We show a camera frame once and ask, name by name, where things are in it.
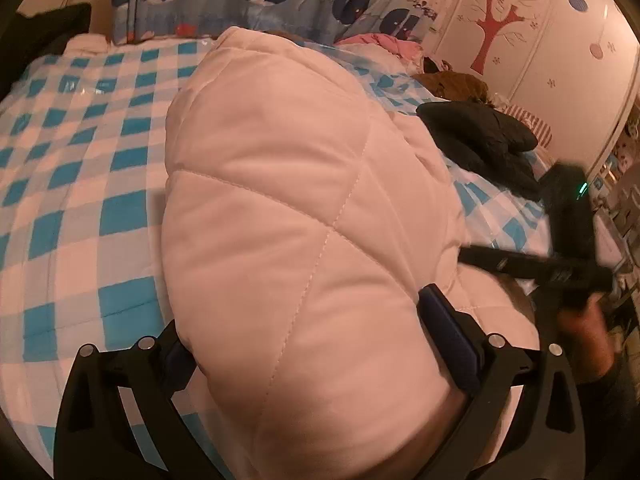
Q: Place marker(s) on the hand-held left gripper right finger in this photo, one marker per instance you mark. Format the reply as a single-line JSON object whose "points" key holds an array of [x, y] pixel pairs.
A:
{"points": [[450, 340]]}

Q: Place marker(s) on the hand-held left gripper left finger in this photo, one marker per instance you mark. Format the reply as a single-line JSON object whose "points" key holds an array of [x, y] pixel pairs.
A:
{"points": [[177, 360]]}

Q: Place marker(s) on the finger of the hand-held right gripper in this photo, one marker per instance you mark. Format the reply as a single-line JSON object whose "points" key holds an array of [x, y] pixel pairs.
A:
{"points": [[505, 264]]}

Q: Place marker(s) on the white quilted coat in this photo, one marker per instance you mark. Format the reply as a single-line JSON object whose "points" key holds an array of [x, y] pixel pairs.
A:
{"points": [[300, 210]]}

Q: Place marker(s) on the person's right hand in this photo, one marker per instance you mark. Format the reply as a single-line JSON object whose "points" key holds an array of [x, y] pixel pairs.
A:
{"points": [[587, 335]]}

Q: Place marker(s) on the cluttered shelf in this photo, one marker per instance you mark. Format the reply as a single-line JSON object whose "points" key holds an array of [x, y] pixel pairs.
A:
{"points": [[625, 200]]}

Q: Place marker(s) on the red striped cloth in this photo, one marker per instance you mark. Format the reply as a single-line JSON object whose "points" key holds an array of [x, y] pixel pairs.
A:
{"points": [[535, 127]]}

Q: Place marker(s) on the black garment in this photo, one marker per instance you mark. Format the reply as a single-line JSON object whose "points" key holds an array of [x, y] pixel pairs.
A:
{"points": [[480, 135]]}

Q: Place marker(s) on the brown plush toy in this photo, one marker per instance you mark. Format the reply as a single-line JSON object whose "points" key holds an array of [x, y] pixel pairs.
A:
{"points": [[455, 86]]}

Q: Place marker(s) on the blue checkered bed cover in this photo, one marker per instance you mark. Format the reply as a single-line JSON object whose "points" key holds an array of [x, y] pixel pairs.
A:
{"points": [[75, 185]]}

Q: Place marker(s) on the wardrobe with tree decal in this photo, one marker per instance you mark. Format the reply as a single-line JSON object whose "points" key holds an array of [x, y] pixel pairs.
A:
{"points": [[550, 35]]}

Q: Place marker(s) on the pink cloth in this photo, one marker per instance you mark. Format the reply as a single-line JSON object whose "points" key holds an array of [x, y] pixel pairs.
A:
{"points": [[385, 45]]}

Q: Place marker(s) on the white padded garment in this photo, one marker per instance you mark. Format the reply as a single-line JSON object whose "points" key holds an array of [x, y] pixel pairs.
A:
{"points": [[90, 44]]}

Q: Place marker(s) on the black jacket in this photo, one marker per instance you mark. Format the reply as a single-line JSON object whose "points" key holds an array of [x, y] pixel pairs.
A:
{"points": [[50, 27]]}

